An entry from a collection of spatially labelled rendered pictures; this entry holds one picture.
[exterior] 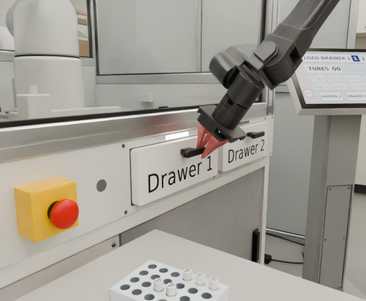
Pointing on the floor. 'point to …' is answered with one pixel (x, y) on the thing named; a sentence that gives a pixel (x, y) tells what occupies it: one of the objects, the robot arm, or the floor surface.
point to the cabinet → (243, 243)
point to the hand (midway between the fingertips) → (201, 152)
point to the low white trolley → (259, 294)
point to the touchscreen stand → (331, 201)
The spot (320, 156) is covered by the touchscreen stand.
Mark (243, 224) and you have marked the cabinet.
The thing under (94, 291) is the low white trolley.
